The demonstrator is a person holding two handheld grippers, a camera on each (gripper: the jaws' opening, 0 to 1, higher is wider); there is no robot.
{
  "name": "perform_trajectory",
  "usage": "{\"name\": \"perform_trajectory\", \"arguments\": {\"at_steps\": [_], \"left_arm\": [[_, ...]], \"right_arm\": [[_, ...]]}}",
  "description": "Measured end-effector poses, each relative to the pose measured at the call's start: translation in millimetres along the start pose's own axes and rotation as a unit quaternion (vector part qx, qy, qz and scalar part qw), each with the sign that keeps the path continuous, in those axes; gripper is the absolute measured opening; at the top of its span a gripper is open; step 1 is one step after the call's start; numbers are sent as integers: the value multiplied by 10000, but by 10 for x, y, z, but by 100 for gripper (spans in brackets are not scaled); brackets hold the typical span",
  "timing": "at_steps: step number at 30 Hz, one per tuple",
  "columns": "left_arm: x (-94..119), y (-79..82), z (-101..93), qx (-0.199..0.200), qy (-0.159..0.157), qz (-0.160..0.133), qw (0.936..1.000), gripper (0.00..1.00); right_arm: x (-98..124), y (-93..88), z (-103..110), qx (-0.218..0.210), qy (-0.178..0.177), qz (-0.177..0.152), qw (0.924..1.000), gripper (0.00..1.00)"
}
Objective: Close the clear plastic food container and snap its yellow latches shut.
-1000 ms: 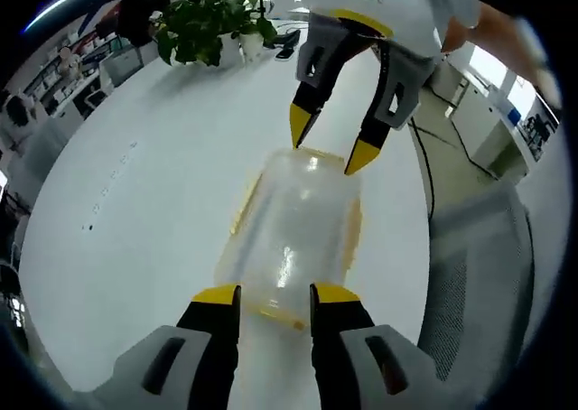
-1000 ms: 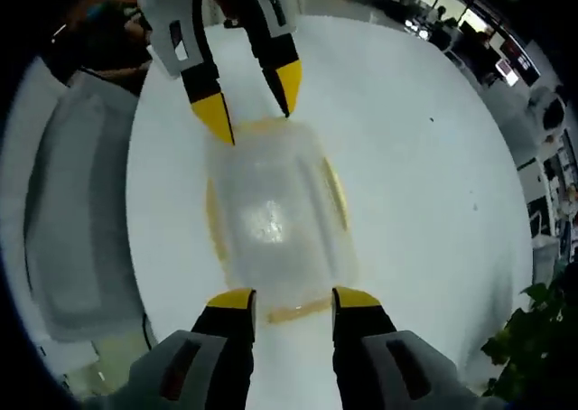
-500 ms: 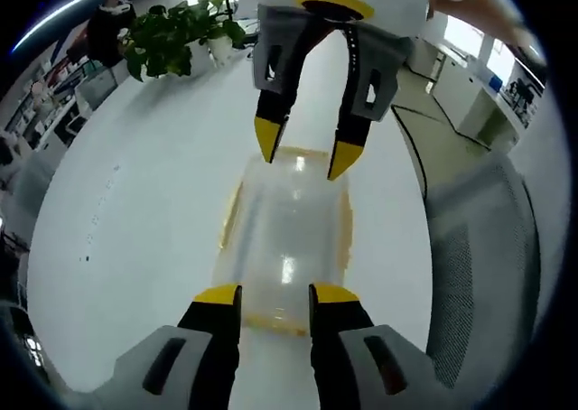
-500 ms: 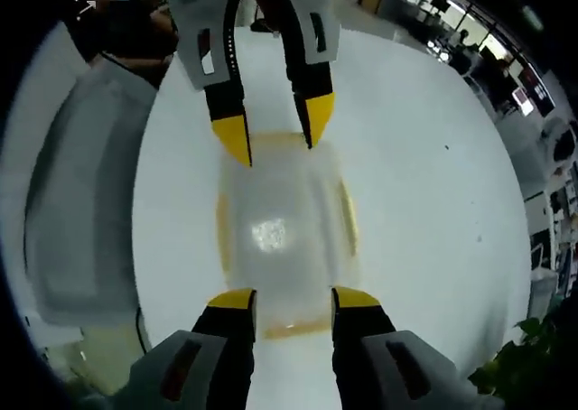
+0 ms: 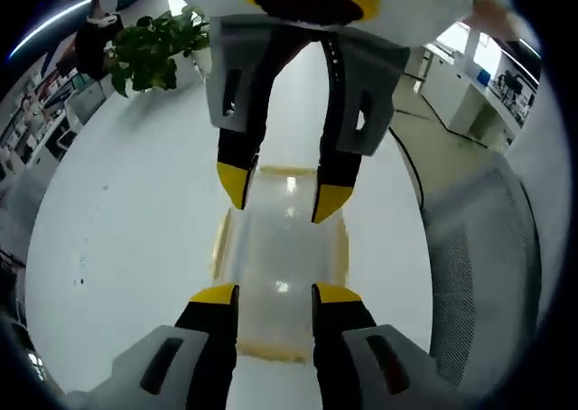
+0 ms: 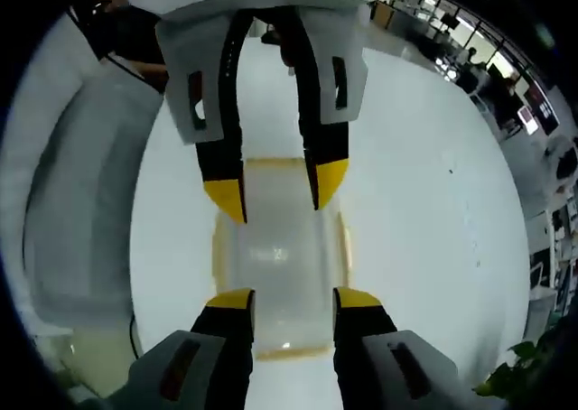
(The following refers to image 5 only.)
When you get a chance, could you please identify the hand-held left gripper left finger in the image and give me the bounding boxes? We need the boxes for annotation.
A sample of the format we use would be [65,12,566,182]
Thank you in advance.
[71,283,241,410]

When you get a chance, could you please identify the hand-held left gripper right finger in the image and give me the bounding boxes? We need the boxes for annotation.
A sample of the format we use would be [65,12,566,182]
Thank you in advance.
[311,282,458,410]

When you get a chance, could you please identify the person's right hand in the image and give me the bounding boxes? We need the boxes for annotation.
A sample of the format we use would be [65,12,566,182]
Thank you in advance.
[462,0,521,42]

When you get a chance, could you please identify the white plant pot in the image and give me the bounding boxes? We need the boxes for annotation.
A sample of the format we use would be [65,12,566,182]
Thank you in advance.
[192,48,214,79]

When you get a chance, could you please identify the white counter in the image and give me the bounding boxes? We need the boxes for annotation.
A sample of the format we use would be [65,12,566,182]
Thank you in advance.
[404,43,518,147]

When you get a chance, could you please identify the green potted plant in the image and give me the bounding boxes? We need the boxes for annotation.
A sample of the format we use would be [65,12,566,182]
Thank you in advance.
[109,5,211,98]

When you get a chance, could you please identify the black machine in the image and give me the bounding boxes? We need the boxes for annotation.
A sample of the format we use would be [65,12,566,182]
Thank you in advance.
[495,68,539,118]

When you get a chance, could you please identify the grey mesh chair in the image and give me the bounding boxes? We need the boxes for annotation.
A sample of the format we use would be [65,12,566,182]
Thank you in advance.
[417,151,542,389]

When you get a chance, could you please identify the white storage shelves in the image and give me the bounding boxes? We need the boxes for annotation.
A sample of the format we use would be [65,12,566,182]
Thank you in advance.
[0,52,87,194]

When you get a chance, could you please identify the ceiling light strip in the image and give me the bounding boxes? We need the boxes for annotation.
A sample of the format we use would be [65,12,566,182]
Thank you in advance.
[8,0,154,61]

